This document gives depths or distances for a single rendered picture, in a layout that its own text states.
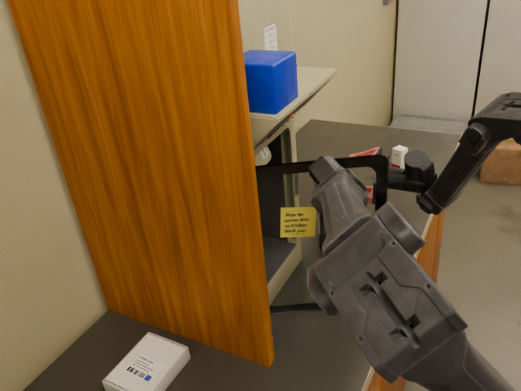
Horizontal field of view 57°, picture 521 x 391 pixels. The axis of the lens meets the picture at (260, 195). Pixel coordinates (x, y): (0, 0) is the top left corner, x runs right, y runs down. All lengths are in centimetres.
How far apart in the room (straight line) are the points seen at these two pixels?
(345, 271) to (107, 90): 66
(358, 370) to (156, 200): 58
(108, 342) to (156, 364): 19
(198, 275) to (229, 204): 23
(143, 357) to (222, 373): 18
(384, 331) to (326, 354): 78
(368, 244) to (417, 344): 9
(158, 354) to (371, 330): 83
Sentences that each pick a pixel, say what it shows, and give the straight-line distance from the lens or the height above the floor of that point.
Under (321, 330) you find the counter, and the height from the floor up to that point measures 94.
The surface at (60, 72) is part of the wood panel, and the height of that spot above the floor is 159.
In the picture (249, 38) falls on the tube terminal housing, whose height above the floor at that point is 162.
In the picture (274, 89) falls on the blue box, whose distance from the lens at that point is 87.
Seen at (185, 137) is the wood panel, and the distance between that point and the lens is 89.
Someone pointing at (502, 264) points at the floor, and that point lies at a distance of 310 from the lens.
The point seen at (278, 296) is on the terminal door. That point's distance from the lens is 116.
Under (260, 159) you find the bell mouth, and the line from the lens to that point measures 113.
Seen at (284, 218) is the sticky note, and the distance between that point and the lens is 103.
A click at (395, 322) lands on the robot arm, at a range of 41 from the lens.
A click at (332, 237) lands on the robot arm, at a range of 50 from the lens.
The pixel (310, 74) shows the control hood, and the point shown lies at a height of 151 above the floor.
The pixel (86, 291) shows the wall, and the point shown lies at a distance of 137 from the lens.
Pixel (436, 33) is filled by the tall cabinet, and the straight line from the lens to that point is 398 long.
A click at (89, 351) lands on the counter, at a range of 131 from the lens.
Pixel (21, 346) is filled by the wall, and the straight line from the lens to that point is 129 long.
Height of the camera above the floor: 182
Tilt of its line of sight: 30 degrees down
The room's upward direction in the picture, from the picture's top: 6 degrees counter-clockwise
